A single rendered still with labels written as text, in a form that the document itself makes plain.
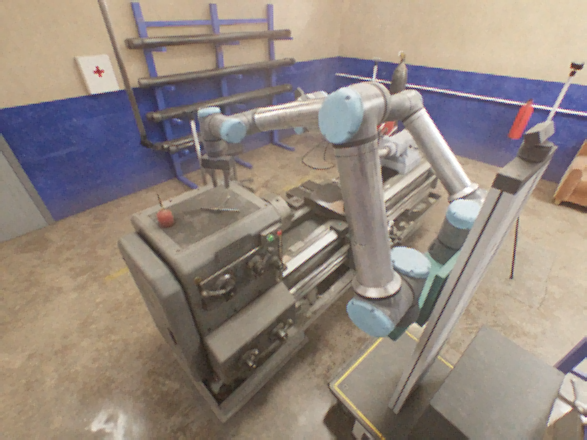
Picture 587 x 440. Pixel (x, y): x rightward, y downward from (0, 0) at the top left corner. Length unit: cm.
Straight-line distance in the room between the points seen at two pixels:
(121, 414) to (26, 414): 62
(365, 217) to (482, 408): 102
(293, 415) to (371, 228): 166
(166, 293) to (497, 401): 140
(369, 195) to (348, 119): 20
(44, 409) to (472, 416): 252
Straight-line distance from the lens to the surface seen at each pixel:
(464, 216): 141
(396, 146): 283
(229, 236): 130
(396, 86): 478
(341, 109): 71
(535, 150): 104
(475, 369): 164
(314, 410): 226
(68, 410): 270
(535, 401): 169
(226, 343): 156
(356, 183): 75
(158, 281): 125
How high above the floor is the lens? 212
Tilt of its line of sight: 36 degrees down
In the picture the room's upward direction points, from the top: straight up
